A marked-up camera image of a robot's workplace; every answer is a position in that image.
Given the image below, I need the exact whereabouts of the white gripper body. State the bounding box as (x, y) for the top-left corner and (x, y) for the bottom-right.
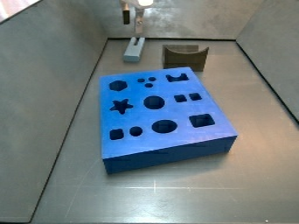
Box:
(135, 0), (155, 7)

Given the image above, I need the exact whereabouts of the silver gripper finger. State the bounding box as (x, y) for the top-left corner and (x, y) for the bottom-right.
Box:
(135, 8), (146, 33)
(119, 0), (130, 25)

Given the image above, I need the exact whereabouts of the light blue square-circle object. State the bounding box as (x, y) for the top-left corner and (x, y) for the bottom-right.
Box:
(123, 37), (146, 62)

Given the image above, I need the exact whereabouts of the blue foam shape-sorter block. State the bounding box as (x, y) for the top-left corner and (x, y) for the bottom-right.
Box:
(99, 67), (238, 173)

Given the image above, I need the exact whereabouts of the black curved fixture bracket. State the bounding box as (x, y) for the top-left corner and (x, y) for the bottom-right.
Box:
(163, 45), (210, 72)

